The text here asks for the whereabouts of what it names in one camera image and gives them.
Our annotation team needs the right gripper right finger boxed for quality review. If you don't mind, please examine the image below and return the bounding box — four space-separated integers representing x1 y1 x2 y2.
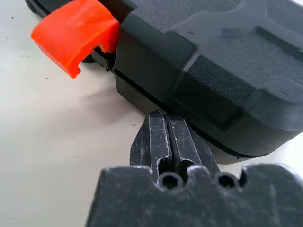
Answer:
166 113 221 182

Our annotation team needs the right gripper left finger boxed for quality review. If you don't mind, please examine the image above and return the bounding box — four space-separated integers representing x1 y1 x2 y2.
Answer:
128 110 175 183

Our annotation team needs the black plastic tool case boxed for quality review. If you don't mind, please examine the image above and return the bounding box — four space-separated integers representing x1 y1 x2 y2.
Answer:
23 0 303 166

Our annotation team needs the orange tool case latch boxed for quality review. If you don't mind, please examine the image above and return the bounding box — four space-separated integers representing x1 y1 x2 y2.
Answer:
30 0 122 79

